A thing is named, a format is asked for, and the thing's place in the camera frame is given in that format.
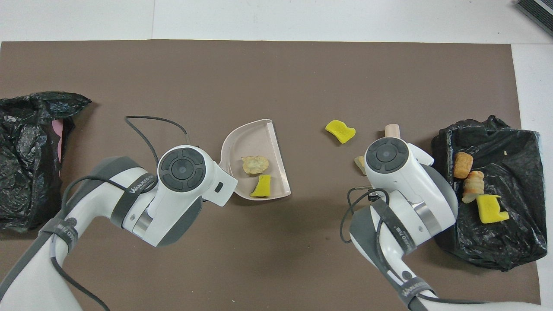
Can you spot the yellow sponge wedge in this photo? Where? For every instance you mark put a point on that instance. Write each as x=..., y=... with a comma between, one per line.
x=262, y=186

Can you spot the beige plastic dustpan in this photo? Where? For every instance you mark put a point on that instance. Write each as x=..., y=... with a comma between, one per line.
x=246, y=142

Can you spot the right black trash bag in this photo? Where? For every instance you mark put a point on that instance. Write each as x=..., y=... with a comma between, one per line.
x=510, y=242

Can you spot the black ribbed device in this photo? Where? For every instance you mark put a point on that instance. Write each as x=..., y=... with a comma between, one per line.
x=538, y=11

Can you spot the brown round bread bun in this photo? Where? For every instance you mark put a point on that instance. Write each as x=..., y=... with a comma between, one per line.
x=463, y=165

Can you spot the pale round cracker chip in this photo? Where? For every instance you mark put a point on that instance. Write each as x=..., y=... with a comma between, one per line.
x=255, y=165

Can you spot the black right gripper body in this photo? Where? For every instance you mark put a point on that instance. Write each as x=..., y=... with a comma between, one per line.
x=374, y=196

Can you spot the left black trash bag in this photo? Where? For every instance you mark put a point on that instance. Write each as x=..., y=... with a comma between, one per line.
x=26, y=151

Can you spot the brown paper table mat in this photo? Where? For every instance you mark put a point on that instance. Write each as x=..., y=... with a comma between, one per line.
x=276, y=65

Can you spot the yellow curved sponge piece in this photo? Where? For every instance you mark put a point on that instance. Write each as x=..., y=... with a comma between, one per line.
x=340, y=131

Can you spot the pale flaky pastry piece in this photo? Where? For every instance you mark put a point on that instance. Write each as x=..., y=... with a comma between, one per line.
x=473, y=185

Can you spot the yellow sponge piece with notch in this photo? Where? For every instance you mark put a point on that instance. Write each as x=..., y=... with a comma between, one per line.
x=490, y=210

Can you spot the striped croissant piece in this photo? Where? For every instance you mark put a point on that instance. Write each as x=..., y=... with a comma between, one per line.
x=360, y=164

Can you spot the black trash bag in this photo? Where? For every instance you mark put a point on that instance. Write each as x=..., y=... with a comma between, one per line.
x=26, y=151
x=510, y=242

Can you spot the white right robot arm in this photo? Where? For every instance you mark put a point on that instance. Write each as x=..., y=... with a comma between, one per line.
x=414, y=181

